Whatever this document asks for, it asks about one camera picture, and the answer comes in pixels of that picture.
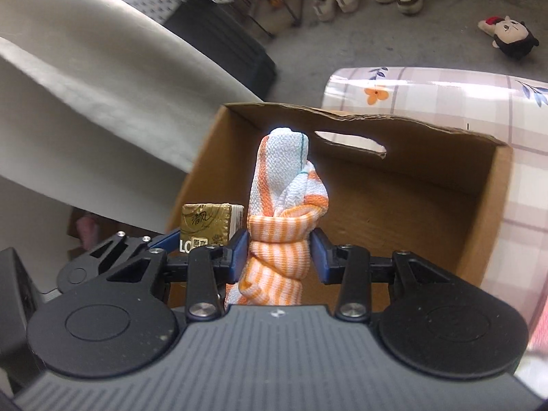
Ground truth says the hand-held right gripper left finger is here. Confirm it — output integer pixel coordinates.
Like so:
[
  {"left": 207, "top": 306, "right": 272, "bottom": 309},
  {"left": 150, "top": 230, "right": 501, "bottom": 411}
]
[{"left": 105, "top": 229, "right": 250, "bottom": 323}]

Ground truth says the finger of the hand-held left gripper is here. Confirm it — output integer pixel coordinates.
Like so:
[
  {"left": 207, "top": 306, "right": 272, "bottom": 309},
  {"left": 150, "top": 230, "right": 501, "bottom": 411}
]
[{"left": 91, "top": 229, "right": 181, "bottom": 280}]

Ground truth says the cardboard box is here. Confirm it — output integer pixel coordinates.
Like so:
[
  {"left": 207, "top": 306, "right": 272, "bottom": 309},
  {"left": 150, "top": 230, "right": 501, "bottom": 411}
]
[{"left": 165, "top": 103, "right": 514, "bottom": 309}]

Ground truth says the gold tissue pack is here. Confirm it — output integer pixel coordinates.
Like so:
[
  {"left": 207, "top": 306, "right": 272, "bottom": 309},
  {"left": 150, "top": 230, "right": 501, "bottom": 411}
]
[{"left": 179, "top": 202, "right": 246, "bottom": 254}]

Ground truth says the cream curtain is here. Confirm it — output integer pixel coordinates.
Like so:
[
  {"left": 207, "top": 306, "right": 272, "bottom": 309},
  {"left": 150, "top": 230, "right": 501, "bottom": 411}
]
[{"left": 0, "top": 0, "right": 266, "bottom": 227}]

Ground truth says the plush slipper toy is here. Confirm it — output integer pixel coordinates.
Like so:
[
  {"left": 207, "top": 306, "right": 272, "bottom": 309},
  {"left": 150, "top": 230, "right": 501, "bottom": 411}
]
[{"left": 477, "top": 15, "right": 540, "bottom": 61}]

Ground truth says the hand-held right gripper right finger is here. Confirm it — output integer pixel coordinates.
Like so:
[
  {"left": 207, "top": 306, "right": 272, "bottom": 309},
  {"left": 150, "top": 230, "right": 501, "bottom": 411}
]
[{"left": 310, "top": 228, "right": 448, "bottom": 323}]

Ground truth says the orange striped towel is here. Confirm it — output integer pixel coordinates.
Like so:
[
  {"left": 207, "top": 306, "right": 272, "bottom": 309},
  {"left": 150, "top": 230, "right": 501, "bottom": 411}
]
[{"left": 225, "top": 127, "right": 330, "bottom": 309}]

